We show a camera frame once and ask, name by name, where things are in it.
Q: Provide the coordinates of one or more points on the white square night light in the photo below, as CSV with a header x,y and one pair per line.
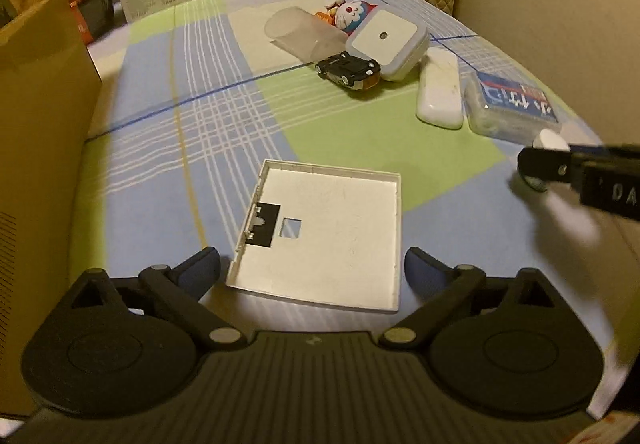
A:
x,y
385,39

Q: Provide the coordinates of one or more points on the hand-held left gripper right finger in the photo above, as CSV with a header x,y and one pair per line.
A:
x,y
420,269

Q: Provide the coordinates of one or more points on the translucent plastic cup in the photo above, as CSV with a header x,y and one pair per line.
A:
x,y
297,32

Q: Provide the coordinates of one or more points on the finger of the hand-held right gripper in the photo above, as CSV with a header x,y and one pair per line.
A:
x,y
542,165

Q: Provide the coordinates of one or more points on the small white round cap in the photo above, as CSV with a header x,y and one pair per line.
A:
x,y
550,140

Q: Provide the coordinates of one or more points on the blue cat figure toy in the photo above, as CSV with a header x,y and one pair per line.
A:
x,y
350,14

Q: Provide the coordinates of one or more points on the plaid bed sheet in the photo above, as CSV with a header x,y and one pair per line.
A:
x,y
210,124

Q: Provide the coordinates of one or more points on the clear box with blue label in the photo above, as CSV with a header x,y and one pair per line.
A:
x,y
510,104

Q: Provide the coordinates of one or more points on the white square plastic cover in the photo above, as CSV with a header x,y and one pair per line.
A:
x,y
325,249

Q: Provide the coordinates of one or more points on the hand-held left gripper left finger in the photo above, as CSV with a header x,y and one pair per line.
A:
x,y
201,265

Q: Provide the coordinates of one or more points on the white oblong case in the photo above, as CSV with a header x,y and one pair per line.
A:
x,y
440,87

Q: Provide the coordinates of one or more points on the large cardboard box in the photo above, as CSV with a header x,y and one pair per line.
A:
x,y
35,149

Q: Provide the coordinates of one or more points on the black toy car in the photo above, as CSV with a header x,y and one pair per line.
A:
x,y
350,71

